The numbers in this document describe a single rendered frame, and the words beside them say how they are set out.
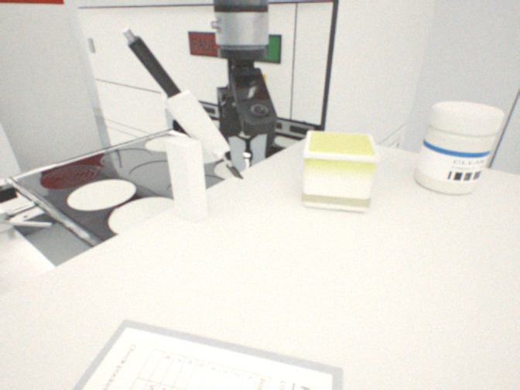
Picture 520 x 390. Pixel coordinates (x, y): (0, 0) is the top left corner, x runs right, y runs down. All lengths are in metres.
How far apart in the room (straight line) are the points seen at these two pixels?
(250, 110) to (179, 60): 0.44
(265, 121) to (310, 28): 0.24
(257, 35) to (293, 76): 0.17
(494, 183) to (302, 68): 0.35
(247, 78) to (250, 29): 0.06
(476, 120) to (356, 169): 0.14
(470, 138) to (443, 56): 1.64
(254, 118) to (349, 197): 0.15
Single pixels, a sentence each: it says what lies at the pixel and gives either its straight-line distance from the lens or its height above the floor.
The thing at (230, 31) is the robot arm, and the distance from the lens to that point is 0.47.
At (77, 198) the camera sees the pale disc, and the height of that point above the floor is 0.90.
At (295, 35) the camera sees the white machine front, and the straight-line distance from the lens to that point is 0.62.
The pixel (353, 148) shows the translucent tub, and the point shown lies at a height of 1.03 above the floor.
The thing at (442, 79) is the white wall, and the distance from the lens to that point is 2.05.
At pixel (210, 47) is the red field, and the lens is 0.75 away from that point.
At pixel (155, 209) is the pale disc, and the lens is 0.50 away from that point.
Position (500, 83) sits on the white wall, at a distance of 2.03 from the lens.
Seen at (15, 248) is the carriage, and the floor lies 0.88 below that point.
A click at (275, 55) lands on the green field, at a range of 0.64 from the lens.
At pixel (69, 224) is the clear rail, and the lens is 0.51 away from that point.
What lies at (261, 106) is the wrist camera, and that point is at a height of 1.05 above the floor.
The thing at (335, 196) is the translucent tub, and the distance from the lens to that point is 0.35.
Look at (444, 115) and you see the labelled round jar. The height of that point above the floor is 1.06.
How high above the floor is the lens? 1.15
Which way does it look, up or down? 29 degrees down
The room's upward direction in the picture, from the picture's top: straight up
